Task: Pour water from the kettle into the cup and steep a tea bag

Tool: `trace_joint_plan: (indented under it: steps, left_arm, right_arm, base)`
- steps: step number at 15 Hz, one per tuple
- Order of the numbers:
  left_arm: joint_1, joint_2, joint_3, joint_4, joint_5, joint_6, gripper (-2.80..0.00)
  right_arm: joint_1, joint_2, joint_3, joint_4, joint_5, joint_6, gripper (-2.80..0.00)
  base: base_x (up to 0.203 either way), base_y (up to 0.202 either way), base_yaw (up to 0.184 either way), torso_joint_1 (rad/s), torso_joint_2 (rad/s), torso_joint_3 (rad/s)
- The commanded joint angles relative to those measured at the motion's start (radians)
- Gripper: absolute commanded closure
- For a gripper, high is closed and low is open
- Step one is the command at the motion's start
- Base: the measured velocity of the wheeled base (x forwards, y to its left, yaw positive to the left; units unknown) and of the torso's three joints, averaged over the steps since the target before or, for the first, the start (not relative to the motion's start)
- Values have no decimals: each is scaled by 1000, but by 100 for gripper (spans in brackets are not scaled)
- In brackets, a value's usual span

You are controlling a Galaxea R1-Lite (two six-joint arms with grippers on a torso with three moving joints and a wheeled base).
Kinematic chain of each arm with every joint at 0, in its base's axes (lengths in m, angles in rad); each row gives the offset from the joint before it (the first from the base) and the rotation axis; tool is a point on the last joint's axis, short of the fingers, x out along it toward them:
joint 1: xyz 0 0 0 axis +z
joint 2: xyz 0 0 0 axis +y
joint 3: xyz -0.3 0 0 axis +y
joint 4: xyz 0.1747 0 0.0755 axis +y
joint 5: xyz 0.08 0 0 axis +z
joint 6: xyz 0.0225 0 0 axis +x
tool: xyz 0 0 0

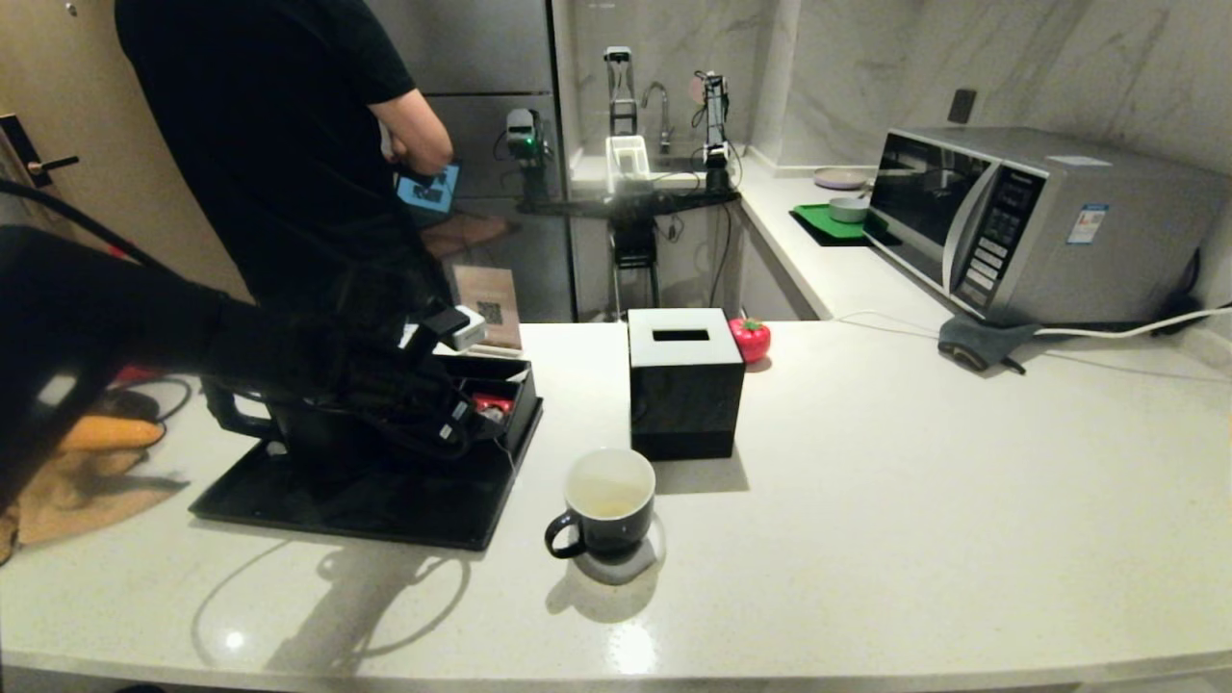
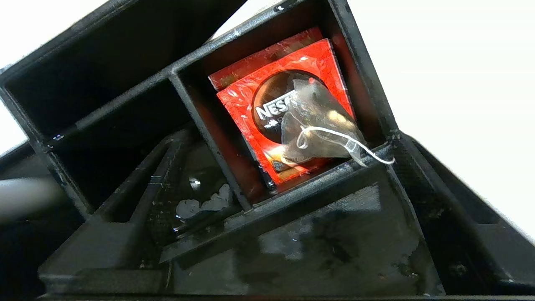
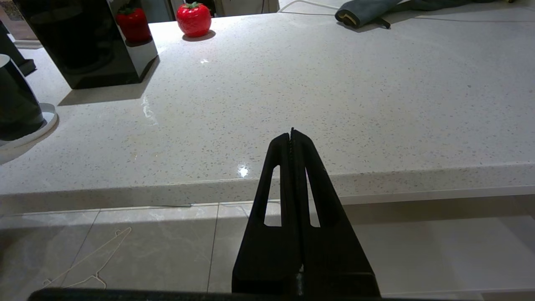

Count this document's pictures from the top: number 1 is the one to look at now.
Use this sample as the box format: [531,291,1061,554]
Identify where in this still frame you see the yellow corn cob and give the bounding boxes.
[63,416,167,453]

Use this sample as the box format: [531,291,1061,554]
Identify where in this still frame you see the thin white cable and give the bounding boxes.
[833,310,954,332]

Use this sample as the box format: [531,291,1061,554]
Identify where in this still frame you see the red tomato shaped ornament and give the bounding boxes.
[729,317,772,366]

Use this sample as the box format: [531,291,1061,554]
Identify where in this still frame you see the grey folded cloth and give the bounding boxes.
[937,315,1042,375]

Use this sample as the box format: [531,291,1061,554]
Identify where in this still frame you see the person's right forearm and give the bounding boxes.
[371,89,455,176]

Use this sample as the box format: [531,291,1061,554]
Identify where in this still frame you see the chrome sink faucet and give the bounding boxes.
[642,82,673,155]

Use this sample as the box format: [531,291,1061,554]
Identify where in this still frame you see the black compartment box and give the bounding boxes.
[414,353,543,473]

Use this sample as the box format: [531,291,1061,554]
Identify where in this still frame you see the white dish rack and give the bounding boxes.
[604,136,654,192]

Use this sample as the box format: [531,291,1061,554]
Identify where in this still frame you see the dark mug white inside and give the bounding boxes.
[545,449,657,561]

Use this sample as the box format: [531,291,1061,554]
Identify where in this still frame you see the grey refrigerator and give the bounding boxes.
[371,0,578,323]

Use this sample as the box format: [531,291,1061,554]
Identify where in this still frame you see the open laptop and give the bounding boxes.
[397,164,461,215]

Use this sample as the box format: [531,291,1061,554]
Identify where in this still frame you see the black tissue box white lid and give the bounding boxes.
[628,308,746,461]

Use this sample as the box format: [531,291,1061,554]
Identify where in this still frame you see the black door handle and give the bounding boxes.
[0,114,80,189]

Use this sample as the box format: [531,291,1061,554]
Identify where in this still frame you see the yellow cloth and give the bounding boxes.
[0,448,184,564]

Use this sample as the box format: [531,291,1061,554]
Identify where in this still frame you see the green tray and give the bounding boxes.
[791,203,891,248]

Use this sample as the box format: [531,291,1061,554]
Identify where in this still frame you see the thick white power cable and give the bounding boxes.
[1035,305,1232,339]

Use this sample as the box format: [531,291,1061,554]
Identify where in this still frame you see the black mounting bar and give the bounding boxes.
[520,189,742,218]

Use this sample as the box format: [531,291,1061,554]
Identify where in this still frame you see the person in black shirt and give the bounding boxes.
[114,0,453,314]

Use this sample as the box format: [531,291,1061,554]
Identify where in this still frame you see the white round coaster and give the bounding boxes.
[568,515,667,586]

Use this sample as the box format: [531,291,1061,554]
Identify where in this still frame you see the brown QR code sign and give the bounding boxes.
[452,265,525,353]

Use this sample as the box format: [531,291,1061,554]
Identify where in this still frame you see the silver microwave oven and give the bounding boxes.
[863,127,1228,326]

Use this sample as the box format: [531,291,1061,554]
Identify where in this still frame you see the black stand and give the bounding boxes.
[610,218,663,312]

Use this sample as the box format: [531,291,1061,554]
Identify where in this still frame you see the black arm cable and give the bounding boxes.
[115,377,193,429]

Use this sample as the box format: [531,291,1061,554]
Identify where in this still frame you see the grey tea bag sachet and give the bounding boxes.
[481,404,518,473]

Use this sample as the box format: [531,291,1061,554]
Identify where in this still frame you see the black serving tray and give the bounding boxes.
[190,385,543,552]

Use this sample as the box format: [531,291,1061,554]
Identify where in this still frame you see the black electric kettle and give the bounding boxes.
[199,375,396,482]

